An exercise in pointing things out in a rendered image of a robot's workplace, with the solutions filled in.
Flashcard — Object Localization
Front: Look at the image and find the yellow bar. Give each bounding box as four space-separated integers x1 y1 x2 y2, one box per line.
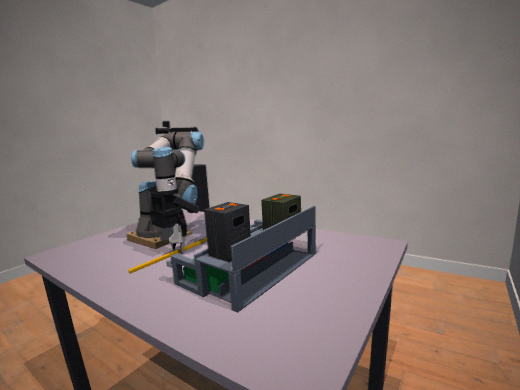
128 238 207 273

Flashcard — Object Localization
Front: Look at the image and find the green bin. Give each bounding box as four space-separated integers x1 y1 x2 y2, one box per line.
183 265 229 293

